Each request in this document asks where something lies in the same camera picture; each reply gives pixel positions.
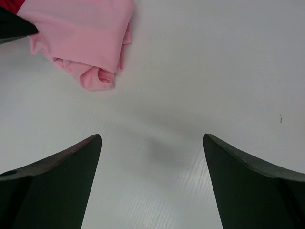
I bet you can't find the pink t shirt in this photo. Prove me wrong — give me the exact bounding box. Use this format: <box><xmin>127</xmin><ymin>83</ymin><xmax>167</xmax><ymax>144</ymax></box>
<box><xmin>18</xmin><ymin>0</ymin><xmax>135</xmax><ymax>91</ymax></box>

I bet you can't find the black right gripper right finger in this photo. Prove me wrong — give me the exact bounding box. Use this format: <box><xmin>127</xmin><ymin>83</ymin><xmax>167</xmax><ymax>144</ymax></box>
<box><xmin>203</xmin><ymin>134</ymin><xmax>305</xmax><ymax>229</ymax></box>

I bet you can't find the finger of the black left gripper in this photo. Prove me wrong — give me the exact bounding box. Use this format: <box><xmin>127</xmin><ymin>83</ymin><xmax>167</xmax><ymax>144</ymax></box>
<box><xmin>0</xmin><ymin>6</ymin><xmax>38</xmax><ymax>44</ymax></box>

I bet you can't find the magenta t shirt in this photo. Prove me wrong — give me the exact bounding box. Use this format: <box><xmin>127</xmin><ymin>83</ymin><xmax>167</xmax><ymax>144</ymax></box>
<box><xmin>0</xmin><ymin>0</ymin><xmax>25</xmax><ymax>14</ymax></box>

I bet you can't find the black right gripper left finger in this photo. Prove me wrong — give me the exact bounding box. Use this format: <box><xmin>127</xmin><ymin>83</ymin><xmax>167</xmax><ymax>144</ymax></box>
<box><xmin>0</xmin><ymin>135</ymin><xmax>102</xmax><ymax>229</ymax></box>

